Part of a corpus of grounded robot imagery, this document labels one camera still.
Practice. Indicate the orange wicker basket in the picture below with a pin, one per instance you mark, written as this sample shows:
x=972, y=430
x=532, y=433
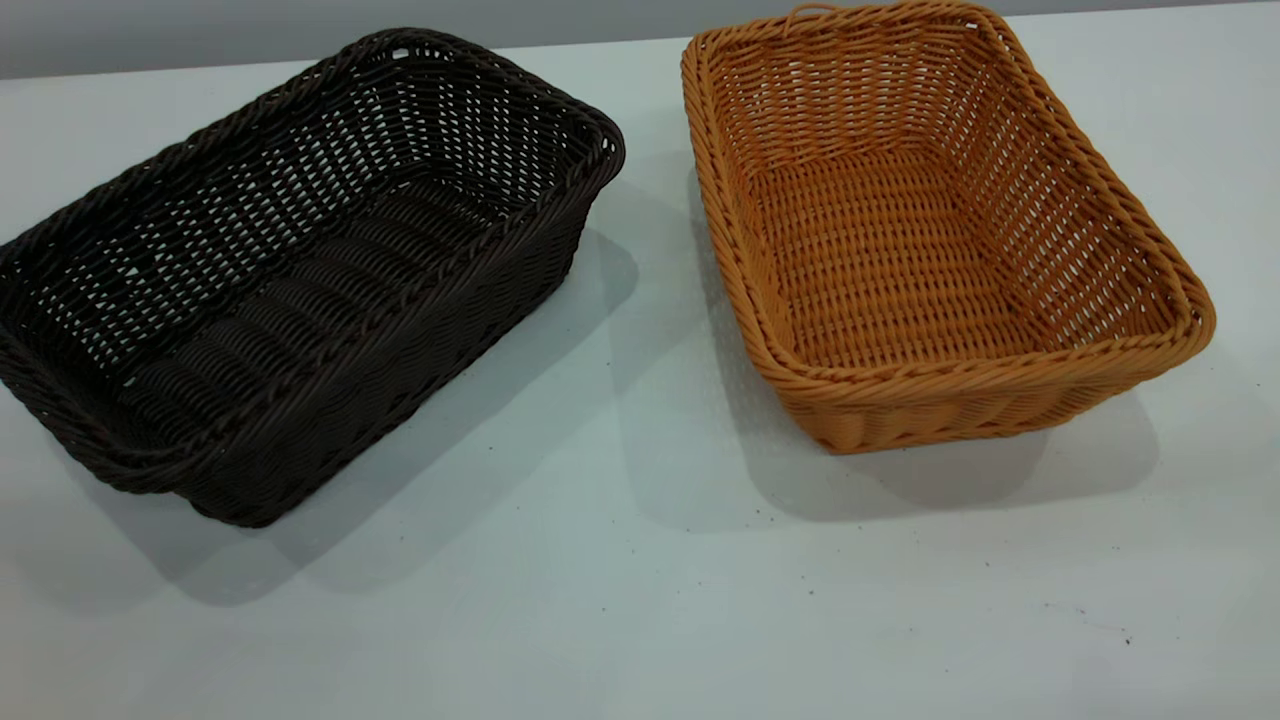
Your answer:
x=880, y=270

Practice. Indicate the black wicker basket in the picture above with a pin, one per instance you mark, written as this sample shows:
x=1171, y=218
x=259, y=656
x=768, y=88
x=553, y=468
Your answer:
x=330, y=330

